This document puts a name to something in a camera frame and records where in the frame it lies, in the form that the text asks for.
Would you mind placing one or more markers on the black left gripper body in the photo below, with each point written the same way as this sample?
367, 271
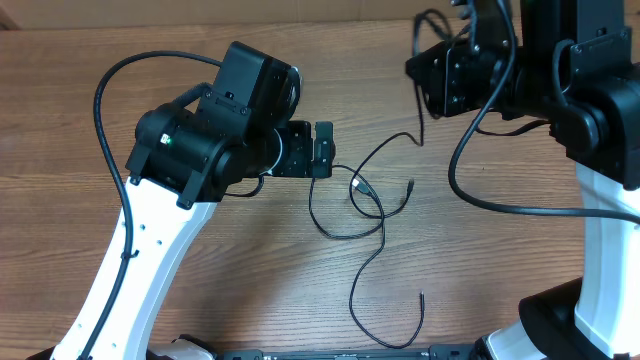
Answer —
294, 160

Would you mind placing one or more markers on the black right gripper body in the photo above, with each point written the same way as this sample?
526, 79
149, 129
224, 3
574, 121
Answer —
465, 89

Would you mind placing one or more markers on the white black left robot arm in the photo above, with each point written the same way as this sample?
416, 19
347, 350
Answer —
186, 155

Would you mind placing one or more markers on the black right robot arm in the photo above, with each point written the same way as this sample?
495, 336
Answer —
569, 66

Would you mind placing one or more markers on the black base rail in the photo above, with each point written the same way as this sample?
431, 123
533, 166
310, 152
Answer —
350, 355

